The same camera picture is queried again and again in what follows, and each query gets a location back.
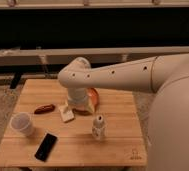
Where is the white sponge block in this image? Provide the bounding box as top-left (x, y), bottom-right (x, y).
top-left (59, 105), bottom-right (75, 123)

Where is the orange plate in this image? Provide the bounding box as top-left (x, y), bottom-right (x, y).
top-left (71, 87), bottom-right (100, 116)

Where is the clear plastic bottle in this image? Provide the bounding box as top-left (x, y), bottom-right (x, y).
top-left (92, 115), bottom-right (105, 141)

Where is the translucent plastic cup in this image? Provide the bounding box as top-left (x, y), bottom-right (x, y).
top-left (10, 112), bottom-right (34, 136)

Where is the white metal rail frame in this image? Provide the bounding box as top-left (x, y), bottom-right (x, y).
top-left (0, 46), bottom-right (189, 66)

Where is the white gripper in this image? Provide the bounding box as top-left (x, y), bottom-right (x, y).
top-left (67, 88), bottom-right (89, 110)

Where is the black smartphone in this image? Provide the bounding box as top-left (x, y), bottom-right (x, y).
top-left (35, 133), bottom-right (57, 162)

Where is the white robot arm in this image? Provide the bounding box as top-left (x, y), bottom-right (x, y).
top-left (58, 54), bottom-right (189, 171)

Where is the brown sausage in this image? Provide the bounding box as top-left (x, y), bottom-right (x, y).
top-left (34, 104), bottom-right (55, 114)

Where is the wooden table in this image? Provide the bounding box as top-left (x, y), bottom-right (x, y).
top-left (0, 78), bottom-right (148, 168)

